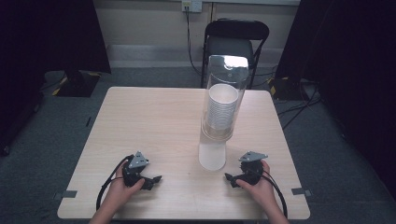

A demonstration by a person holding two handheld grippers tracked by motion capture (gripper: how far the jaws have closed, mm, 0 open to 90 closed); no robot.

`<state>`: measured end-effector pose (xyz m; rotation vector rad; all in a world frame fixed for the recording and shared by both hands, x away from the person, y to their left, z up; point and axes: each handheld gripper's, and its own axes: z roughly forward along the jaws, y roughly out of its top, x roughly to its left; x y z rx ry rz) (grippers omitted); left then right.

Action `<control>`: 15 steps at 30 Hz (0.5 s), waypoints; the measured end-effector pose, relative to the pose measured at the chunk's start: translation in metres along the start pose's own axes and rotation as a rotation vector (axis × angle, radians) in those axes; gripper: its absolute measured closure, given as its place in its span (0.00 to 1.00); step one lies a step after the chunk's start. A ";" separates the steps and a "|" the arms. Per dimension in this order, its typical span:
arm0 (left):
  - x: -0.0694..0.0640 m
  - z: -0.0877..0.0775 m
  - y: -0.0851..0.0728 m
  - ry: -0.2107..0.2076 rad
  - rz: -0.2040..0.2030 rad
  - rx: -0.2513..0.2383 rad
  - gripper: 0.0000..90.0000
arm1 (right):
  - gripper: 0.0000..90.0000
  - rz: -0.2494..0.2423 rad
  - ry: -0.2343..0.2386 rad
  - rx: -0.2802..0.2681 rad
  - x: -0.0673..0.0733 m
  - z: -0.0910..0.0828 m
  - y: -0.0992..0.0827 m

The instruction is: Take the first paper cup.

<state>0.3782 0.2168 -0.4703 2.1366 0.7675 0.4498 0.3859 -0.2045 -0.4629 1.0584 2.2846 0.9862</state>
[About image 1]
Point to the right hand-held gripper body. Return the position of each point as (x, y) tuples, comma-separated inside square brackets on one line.
[(251, 168)]

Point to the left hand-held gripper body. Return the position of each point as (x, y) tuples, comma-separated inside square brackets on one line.
[(134, 169)]

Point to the person's right hand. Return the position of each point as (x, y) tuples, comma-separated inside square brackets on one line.
[(260, 191)]

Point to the person's left hand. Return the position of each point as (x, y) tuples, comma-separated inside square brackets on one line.
[(120, 191)]

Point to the grey tape strip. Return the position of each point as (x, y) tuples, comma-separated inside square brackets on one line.
[(67, 194), (301, 191)]

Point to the stack of white paper cups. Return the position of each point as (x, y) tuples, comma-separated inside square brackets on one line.
[(219, 109)]

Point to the black stand base yellow tape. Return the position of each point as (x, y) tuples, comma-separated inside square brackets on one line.
[(281, 88)]

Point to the clear plastic cup dispenser tube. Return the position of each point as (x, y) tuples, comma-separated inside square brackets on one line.
[(229, 77)]

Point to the black folding chair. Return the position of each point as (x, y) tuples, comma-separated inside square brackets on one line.
[(236, 31)]

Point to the dark curtain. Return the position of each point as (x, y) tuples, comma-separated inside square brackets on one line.
[(46, 37), (348, 62)]

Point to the white wall outlet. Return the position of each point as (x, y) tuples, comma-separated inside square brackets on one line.
[(191, 5)]

